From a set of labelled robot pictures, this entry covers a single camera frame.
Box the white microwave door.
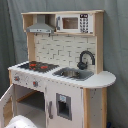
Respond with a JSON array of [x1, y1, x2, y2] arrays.
[[56, 14, 93, 34]]

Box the white oven door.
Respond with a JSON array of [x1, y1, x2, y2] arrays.
[[0, 86, 14, 128]]

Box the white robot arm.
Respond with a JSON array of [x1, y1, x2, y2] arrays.
[[5, 115, 37, 128]]

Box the wooden toy kitchen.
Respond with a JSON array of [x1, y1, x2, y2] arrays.
[[0, 9, 117, 128]]

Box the grey toy sink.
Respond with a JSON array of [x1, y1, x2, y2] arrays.
[[53, 67, 93, 81]]

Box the black toy faucet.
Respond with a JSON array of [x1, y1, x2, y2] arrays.
[[77, 50, 95, 70]]

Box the black stovetop red burners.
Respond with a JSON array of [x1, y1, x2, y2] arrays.
[[21, 61, 57, 73]]

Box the right stove knob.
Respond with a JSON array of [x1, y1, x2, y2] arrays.
[[33, 81, 39, 87]]

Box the stove knob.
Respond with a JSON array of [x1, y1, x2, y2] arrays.
[[14, 76, 20, 82], [33, 81, 39, 87]]

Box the grey range hood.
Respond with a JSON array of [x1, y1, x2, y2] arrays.
[[26, 15, 55, 34]]

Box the left stove knob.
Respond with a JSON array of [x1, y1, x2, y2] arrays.
[[14, 76, 20, 82]]

